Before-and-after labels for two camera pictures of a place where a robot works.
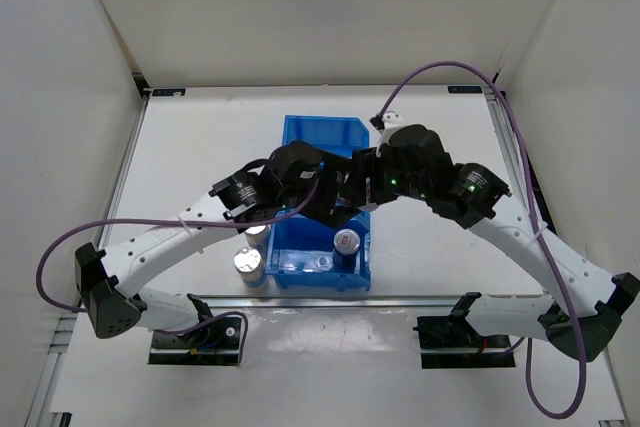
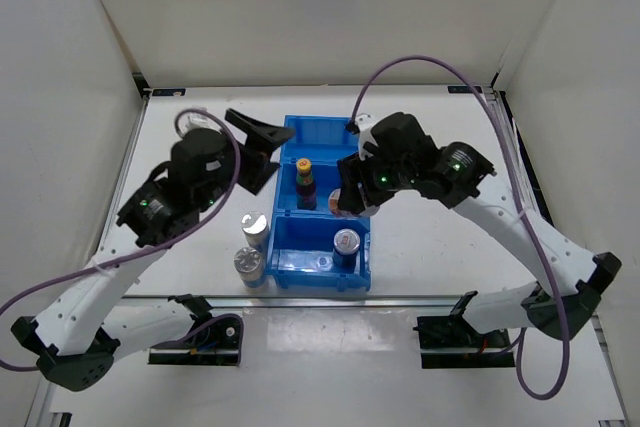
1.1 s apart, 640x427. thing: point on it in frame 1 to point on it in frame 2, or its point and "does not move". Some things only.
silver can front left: [249, 265] does not move
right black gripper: [367, 165] does not move
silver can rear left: [257, 236] does not move
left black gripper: [331, 177] to [260, 143]
